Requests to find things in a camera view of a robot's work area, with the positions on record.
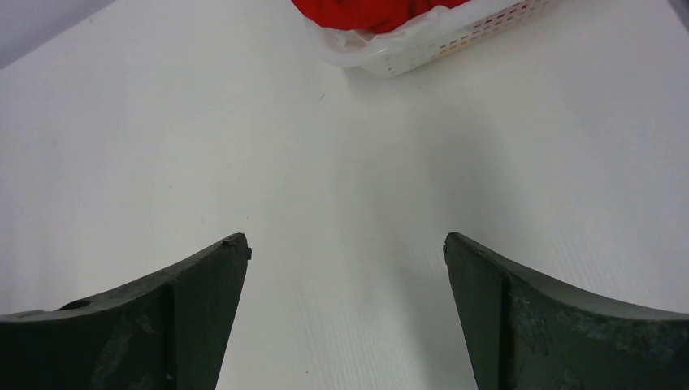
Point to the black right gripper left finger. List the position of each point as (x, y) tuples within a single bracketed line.
[(167, 330)]

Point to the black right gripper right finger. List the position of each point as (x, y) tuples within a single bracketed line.
[(527, 330)]

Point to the red t shirt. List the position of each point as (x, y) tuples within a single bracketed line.
[(373, 16)]

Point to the white plastic laundry basket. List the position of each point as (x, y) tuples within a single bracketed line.
[(390, 64)]

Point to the white t shirt in basket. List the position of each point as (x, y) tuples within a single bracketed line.
[(355, 48)]

